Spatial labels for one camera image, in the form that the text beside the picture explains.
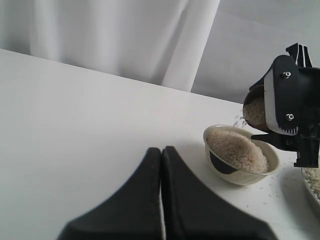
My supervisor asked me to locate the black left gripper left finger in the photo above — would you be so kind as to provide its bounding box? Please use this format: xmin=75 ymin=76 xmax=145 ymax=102
xmin=58 ymin=147 xmax=163 ymax=240

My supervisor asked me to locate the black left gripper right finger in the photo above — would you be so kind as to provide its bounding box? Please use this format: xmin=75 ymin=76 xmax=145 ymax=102
xmin=161 ymin=146 xmax=277 ymax=240

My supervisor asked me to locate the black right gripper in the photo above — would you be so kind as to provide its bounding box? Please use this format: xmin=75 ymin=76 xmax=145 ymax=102
xmin=249 ymin=43 xmax=320 ymax=168

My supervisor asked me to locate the brown wooden cup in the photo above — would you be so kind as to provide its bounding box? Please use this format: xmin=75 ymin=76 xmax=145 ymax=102
xmin=242 ymin=88 xmax=269 ymax=132

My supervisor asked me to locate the rice in wooden cup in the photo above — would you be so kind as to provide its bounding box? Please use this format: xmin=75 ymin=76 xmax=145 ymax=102
xmin=242 ymin=97 xmax=266 ymax=125

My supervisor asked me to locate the rice in white bowl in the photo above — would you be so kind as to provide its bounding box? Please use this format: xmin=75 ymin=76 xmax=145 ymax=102
xmin=206 ymin=130 xmax=270 ymax=173

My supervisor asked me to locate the white ceramic bowl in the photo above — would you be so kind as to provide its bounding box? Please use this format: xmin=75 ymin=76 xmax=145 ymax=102
xmin=203 ymin=125 xmax=280 ymax=186

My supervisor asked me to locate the rice in steel tray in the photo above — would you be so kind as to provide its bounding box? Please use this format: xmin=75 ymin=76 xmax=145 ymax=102
xmin=302 ymin=168 xmax=320 ymax=204

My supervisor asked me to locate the round steel tray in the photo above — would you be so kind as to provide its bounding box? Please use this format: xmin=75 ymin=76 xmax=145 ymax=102
xmin=301 ymin=168 xmax=320 ymax=219

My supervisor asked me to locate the white backdrop curtain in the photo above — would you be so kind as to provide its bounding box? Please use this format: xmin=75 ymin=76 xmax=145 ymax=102
xmin=0 ymin=0 xmax=320 ymax=103

